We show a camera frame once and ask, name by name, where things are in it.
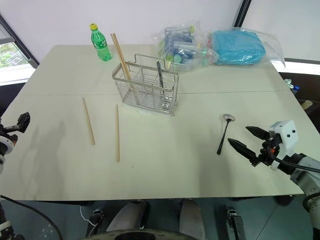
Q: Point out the dark rounded robot base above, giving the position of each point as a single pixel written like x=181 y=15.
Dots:
x=145 y=235

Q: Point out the black caster wheel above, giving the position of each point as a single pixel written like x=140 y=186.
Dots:
x=283 y=200

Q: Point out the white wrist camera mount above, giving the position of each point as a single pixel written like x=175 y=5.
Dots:
x=287 y=136
x=5 y=146

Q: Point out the wooden chopstick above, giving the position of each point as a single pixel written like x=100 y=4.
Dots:
x=117 y=132
x=119 y=53
x=88 y=121
x=123 y=56

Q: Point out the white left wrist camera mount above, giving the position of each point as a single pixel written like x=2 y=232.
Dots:
x=5 y=146

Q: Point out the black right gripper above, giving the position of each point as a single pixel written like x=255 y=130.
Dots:
x=267 y=152

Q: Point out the clear bag of small bottles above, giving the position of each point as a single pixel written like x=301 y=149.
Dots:
x=181 y=47

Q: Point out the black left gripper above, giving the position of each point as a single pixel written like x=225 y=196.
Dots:
x=8 y=131

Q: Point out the blue-capped clear bottle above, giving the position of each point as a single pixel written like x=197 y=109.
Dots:
x=296 y=89

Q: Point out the green plastic bottle yellow cap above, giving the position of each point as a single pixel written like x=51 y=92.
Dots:
x=100 y=45

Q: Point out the dark window frame bar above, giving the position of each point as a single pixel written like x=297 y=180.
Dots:
x=20 y=40

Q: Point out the black utensil in rack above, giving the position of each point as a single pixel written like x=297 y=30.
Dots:
x=160 y=75

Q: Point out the grey rounded robot leg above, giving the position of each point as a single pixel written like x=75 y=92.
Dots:
x=191 y=217
x=125 y=217

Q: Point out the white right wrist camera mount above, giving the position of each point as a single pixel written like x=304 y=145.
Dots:
x=287 y=136

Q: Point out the black table leg bracket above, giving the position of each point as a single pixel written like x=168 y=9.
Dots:
x=98 y=217
x=236 y=223

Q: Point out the beige small block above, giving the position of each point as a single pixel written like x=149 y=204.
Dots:
x=307 y=104

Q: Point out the clear bag with blue cloth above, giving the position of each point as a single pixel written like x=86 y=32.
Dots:
x=237 y=47

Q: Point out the black vertical wall post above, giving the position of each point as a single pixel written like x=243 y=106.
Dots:
x=242 y=12

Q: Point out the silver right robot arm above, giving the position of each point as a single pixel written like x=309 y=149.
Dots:
x=306 y=180

